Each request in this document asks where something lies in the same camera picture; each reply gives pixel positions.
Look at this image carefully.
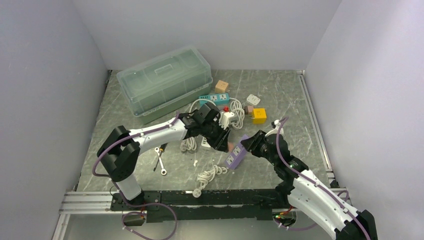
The purple power strip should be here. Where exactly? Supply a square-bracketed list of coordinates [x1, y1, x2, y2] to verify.
[224, 134, 249, 170]

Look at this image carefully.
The white power strip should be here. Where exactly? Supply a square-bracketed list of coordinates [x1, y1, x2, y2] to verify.
[200, 137, 212, 150]

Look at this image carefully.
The teal power strip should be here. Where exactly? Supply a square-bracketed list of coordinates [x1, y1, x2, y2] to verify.
[198, 93, 230, 106]

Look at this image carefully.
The yellow cube socket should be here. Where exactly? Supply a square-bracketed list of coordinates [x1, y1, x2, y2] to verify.
[251, 108, 267, 125]

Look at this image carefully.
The white power cable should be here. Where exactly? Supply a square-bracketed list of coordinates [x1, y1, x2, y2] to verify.
[230, 98, 246, 130]

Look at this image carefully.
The white purple strip cable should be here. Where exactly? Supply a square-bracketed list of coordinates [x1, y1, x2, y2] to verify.
[192, 164, 229, 199]

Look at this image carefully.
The small pink plug adapter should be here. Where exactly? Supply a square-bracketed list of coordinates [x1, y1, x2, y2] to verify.
[244, 105, 254, 115]

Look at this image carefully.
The beige cube plug adapter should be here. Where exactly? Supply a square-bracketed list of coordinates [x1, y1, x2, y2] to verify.
[214, 80, 229, 94]

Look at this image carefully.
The white plug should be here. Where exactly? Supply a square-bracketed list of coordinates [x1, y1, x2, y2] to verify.
[246, 94, 261, 106]

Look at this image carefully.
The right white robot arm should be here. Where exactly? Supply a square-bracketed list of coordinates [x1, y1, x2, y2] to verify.
[241, 130, 378, 240]

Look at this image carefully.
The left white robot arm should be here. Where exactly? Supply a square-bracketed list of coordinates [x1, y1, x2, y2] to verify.
[92, 102, 235, 201]

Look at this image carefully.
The yellow black screwdriver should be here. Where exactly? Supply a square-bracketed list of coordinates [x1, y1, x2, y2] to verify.
[153, 143, 168, 175]

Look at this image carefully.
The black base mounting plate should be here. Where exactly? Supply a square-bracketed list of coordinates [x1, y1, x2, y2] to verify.
[110, 188, 290, 223]

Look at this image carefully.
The clear plastic storage box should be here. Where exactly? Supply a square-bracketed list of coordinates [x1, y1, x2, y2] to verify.
[116, 46, 213, 124]

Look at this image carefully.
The silver combination wrench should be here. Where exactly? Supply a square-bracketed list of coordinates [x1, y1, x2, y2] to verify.
[153, 146, 167, 176]

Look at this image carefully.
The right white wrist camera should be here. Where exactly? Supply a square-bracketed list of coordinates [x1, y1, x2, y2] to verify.
[265, 119, 284, 137]

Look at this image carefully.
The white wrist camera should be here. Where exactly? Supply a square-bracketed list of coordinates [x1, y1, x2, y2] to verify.
[265, 119, 284, 137]
[219, 106, 238, 129]

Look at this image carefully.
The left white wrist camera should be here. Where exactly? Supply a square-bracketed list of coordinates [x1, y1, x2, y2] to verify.
[219, 106, 238, 129]

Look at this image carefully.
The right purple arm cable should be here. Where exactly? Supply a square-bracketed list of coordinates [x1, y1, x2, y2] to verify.
[273, 116, 372, 240]

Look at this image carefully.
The aluminium frame rail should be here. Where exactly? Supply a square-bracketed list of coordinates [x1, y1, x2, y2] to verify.
[59, 70, 347, 240]

